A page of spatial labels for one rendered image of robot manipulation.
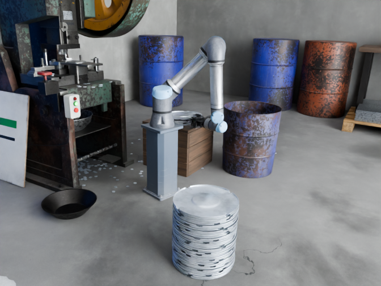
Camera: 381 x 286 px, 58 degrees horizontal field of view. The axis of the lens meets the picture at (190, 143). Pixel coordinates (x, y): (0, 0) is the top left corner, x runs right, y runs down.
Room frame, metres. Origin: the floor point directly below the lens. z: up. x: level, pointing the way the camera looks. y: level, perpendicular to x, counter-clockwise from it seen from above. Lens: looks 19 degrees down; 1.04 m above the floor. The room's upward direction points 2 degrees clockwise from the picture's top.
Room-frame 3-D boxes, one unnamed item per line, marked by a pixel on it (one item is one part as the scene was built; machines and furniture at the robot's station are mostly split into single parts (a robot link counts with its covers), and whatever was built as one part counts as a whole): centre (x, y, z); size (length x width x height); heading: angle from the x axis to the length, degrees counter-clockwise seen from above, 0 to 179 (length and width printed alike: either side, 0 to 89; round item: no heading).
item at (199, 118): (2.23, -0.06, 0.41); 0.12 x 0.09 x 0.08; 40
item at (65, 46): (2.34, 0.87, 0.86); 0.20 x 0.16 x 0.05; 151
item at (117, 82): (2.63, 0.86, 0.45); 0.92 x 0.12 x 0.90; 61
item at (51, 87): (1.95, 0.82, 0.62); 0.10 x 0.06 x 0.20; 151
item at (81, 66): (2.25, 0.72, 0.72); 0.25 x 0.14 x 0.14; 61
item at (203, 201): (1.34, -0.07, 0.31); 0.29 x 0.29 x 0.01
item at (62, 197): (1.72, 0.68, 0.04); 0.30 x 0.30 x 0.07
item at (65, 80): (2.33, 0.87, 0.68); 0.45 x 0.30 x 0.06; 151
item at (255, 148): (2.43, -0.44, 0.24); 0.42 x 0.42 x 0.48
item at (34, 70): (2.19, 0.95, 0.76); 0.17 x 0.06 x 0.10; 151
